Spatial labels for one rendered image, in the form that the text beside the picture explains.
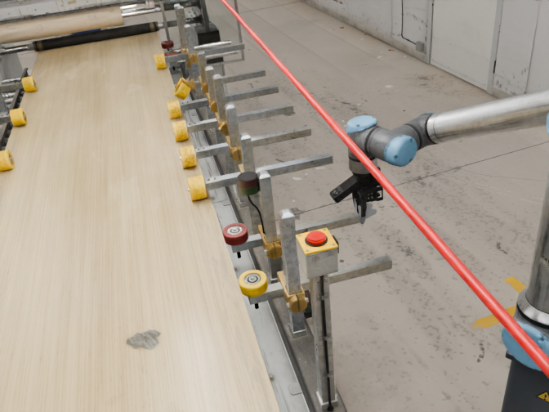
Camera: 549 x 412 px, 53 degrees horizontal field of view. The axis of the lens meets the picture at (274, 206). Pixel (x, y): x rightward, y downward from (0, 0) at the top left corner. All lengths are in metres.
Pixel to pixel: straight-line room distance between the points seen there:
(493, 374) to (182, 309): 1.47
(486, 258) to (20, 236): 2.22
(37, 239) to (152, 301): 0.56
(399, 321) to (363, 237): 0.68
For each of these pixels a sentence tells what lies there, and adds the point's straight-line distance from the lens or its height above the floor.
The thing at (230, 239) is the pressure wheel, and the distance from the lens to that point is 1.73.
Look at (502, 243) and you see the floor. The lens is 3.24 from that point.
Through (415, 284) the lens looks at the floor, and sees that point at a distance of 2.90.
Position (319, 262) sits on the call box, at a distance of 1.14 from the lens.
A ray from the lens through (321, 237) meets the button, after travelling 1.14.
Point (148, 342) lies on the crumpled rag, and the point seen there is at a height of 0.91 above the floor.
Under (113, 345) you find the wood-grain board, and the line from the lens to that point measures 1.49.
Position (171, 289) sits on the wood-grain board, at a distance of 1.59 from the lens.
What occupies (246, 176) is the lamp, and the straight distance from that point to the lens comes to 1.62.
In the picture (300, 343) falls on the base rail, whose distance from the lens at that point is 1.65.
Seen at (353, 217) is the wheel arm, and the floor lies 0.86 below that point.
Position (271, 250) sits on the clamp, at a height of 0.86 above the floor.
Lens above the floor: 1.91
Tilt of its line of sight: 33 degrees down
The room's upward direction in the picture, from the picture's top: 7 degrees counter-clockwise
